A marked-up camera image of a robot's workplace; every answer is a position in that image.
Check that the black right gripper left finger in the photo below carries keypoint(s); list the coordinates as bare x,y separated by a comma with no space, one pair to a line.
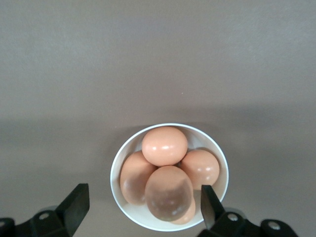
64,217

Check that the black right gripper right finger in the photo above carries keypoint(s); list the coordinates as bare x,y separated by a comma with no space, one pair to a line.
212,212

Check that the brown egg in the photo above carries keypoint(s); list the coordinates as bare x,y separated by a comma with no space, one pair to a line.
164,145
189,216
201,169
133,177
169,192

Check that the white round bowl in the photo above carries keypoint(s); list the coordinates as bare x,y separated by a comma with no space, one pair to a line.
116,192

